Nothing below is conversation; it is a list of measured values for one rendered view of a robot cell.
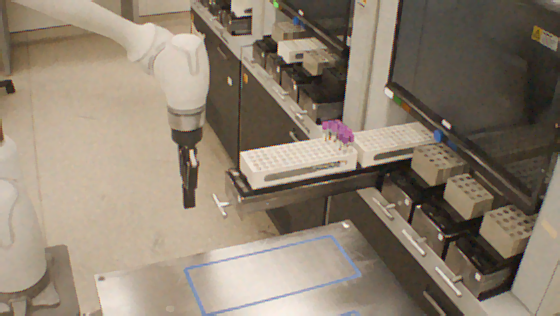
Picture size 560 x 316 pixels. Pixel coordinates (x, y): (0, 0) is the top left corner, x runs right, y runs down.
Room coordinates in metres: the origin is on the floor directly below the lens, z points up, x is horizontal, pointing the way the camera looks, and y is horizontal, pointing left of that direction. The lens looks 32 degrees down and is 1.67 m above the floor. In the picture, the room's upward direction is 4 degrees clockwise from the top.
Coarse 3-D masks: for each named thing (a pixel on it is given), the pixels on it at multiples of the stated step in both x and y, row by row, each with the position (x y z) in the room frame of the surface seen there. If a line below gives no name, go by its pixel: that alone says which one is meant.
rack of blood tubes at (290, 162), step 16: (288, 144) 1.36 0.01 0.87; (304, 144) 1.37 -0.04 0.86; (320, 144) 1.38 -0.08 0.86; (336, 144) 1.38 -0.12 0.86; (240, 160) 1.29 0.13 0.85; (256, 160) 1.27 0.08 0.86; (272, 160) 1.27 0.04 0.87; (288, 160) 1.29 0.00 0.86; (304, 160) 1.30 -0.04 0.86; (320, 160) 1.29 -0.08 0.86; (336, 160) 1.31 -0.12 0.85; (352, 160) 1.33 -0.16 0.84; (256, 176) 1.22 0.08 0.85; (272, 176) 1.29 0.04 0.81; (288, 176) 1.29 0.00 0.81; (304, 176) 1.27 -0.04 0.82
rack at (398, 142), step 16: (384, 128) 1.49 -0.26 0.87; (400, 128) 1.51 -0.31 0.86; (416, 128) 1.51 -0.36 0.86; (368, 144) 1.39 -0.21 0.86; (384, 144) 1.40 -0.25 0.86; (400, 144) 1.40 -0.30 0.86; (416, 144) 1.42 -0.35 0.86; (432, 144) 1.48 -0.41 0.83; (368, 160) 1.36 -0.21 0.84; (384, 160) 1.38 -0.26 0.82
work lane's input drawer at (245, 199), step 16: (400, 160) 1.40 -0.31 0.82; (240, 176) 1.26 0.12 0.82; (320, 176) 1.29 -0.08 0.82; (336, 176) 1.31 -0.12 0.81; (352, 176) 1.32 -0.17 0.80; (368, 176) 1.34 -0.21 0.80; (384, 176) 1.36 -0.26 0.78; (240, 192) 1.21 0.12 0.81; (256, 192) 1.21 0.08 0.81; (272, 192) 1.22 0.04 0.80; (288, 192) 1.23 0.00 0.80; (304, 192) 1.25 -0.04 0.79; (320, 192) 1.28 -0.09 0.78; (336, 192) 1.30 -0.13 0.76; (240, 208) 1.19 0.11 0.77; (256, 208) 1.20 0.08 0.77
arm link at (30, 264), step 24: (0, 192) 0.91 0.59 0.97; (24, 192) 0.95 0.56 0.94; (0, 216) 0.86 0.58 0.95; (24, 216) 0.89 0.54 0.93; (0, 240) 0.84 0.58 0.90; (24, 240) 0.87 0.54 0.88; (0, 264) 0.83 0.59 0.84; (24, 264) 0.85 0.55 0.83; (0, 288) 0.83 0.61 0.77; (24, 288) 0.84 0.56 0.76
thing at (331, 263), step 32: (352, 224) 1.09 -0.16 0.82; (192, 256) 0.94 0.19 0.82; (224, 256) 0.95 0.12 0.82; (256, 256) 0.96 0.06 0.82; (288, 256) 0.97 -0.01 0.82; (320, 256) 0.97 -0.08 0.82; (352, 256) 0.98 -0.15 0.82; (96, 288) 0.82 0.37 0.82; (128, 288) 0.83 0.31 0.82; (160, 288) 0.84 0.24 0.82; (192, 288) 0.84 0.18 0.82; (224, 288) 0.85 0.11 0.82; (256, 288) 0.86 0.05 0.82; (288, 288) 0.87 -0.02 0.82; (320, 288) 0.87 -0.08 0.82; (352, 288) 0.88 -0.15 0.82; (384, 288) 0.88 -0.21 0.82
